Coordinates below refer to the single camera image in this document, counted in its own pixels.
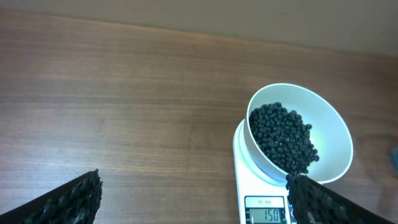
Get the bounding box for pink scoop with blue handle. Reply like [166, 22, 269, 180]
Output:
[389, 147, 398, 174]

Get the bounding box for white digital kitchen scale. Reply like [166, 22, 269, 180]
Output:
[233, 121, 297, 224]

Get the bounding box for white bowl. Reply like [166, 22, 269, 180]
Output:
[243, 83, 354, 184]

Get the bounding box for black beans in bowl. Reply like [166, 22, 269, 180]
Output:
[249, 102, 320, 175]

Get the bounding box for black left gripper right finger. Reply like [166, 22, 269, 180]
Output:
[286, 174, 392, 224]

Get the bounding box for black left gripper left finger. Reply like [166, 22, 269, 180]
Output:
[1, 169, 103, 224]

